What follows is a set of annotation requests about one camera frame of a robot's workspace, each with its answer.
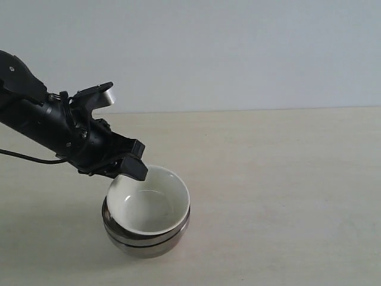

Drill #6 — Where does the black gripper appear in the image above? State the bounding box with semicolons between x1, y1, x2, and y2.
1;94;148;181

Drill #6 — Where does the cream ceramic bowl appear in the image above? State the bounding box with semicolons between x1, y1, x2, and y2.
106;165;191;236

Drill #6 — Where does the patterned stainless steel bowl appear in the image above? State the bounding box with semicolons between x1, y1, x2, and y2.
101;196;192;247

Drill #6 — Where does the plain stainless steel bowl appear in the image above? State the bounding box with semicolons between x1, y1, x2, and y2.
107;230;185;259

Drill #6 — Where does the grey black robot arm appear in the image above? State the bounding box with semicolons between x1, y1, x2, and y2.
1;51;148;181

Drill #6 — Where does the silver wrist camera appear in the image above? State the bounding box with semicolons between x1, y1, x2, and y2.
70;82;115;113

